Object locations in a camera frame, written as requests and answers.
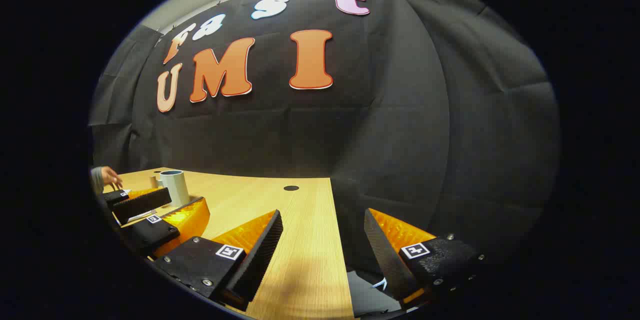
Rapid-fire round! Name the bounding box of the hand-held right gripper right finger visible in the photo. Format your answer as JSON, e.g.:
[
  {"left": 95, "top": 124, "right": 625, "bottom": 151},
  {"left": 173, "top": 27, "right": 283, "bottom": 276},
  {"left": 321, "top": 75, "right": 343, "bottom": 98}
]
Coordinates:
[{"left": 363, "top": 207, "right": 487, "bottom": 311}]

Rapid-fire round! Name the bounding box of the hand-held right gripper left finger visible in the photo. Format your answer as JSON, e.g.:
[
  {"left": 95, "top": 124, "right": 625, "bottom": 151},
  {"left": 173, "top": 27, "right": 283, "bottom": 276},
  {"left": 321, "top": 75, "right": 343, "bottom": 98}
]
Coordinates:
[{"left": 151, "top": 209, "right": 284, "bottom": 311}]

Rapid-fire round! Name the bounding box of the light blue cup wooden handle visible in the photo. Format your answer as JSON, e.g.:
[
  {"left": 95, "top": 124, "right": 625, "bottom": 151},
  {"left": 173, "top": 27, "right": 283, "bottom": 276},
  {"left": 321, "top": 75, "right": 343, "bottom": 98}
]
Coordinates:
[{"left": 150, "top": 170, "right": 191, "bottom": 207}]

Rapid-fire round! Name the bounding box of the light wooden desktop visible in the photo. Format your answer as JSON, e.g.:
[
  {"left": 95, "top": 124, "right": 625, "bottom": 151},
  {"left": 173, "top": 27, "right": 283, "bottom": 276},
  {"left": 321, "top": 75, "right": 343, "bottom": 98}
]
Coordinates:
[{"left": 102, "top": 167, "right": 356, "bottom": 320}]

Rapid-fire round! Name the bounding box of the black backdrop cloth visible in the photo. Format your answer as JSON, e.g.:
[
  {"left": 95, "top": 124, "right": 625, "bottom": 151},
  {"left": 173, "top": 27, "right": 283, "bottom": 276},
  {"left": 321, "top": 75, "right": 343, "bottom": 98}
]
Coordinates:
[{"left": 89, "top": 0, "right": 561, "bottom": 290}]

